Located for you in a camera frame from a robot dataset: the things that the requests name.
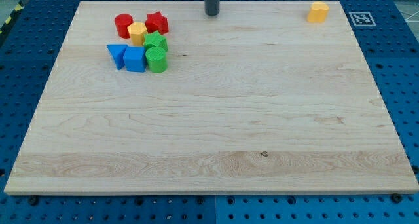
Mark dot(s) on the green star block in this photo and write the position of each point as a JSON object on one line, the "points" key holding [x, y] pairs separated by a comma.
{"points": [[155, 39]]}

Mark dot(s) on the red star block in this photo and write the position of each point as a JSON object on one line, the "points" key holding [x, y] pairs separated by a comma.
{"points": [[157, 22]]}

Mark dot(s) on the yellow heart block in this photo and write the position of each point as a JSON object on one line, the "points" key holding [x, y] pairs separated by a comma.
{"points": [[318, 12]]}

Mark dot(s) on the light wooden board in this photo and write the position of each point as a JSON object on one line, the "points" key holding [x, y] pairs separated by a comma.
{"points": [[256, 100]]}

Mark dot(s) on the green cylinder block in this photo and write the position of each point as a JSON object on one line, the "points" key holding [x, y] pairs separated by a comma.
{"points": [[156, 59]]}

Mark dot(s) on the blue cube block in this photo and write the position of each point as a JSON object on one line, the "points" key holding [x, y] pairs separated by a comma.
{"points": [[134, 59]]}

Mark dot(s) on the yellow hexagon block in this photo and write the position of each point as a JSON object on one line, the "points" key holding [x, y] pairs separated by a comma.
{"points": [[137, 31]]}

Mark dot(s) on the blue triangle block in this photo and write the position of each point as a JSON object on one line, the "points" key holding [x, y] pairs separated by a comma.
{"points": [[117, 53]]}

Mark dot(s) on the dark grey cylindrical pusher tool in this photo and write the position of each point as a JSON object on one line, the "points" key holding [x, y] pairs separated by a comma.
{"points": [[212, 7]]}

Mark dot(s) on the red cylinder block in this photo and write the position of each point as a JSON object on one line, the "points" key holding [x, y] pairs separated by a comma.
{"points": [[122, 21]]}

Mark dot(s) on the white fiducial marker tag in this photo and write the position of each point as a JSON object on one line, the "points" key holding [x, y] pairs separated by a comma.
{"points": [[362, 19]]}

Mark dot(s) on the black bolt front left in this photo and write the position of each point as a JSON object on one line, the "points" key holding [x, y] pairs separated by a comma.
{"points": [[33, 200]]}

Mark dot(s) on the black bolt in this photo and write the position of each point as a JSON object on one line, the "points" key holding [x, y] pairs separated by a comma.
{"points": [[396, 198], [33, 200]]}

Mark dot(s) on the black bolt front right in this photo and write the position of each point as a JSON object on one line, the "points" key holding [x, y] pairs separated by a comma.
{"points": [[396, 198]]}

